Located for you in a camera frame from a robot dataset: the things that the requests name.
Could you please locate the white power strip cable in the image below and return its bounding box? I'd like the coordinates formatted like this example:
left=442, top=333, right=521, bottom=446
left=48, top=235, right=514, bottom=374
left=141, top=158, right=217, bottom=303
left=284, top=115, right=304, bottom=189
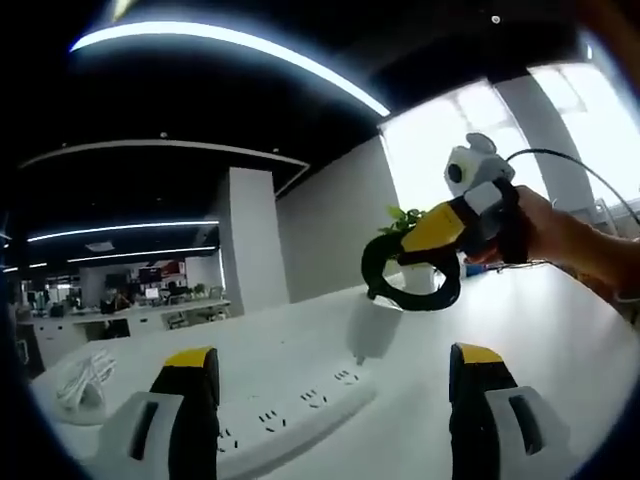
left=53, top=348, right=119, bottom=428

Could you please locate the potted plant white pot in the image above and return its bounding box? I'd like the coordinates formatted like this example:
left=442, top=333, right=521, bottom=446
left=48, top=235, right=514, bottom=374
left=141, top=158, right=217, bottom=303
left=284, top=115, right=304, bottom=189
left=376, top=205, right=439, bottom=296

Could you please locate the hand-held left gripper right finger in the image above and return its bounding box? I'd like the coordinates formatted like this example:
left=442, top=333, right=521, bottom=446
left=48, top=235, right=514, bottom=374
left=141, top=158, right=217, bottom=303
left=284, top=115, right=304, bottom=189
left=447, top=341, right=575, bottom=480

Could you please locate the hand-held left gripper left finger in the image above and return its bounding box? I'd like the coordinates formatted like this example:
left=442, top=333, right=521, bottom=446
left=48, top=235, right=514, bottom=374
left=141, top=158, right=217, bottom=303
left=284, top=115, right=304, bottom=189
left=98, top=344, right=222, bottom=480

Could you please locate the white power strip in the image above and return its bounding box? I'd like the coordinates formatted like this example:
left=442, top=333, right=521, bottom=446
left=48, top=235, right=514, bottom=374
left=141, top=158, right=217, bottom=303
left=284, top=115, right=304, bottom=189
left=214, top=363, right=378, bottom=454

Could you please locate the person's right hand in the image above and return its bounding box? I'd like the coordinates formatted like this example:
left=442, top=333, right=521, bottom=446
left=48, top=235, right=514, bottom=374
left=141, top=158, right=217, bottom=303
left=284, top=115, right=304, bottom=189
left=466, top=184, right=567, bottom=266

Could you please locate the white charger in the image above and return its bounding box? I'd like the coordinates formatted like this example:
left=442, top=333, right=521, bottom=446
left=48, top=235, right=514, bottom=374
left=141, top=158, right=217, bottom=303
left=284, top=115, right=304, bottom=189
left=349, top=294, right=404, bottom=366

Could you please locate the white office desk row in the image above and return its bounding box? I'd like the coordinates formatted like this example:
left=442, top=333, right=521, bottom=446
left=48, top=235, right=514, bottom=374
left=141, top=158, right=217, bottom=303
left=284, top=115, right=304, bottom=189
left=29, top=298, right=234, bottom=352

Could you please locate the curved ceiling light strip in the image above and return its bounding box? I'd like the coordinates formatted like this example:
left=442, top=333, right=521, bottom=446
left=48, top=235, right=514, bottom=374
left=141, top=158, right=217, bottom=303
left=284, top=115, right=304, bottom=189
left=68, top=20, right=392, bottom=118

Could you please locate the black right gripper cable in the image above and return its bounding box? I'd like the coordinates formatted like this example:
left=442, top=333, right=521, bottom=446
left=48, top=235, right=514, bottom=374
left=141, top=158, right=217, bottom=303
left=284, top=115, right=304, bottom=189
left=503, top=147, right=640, bottom=226

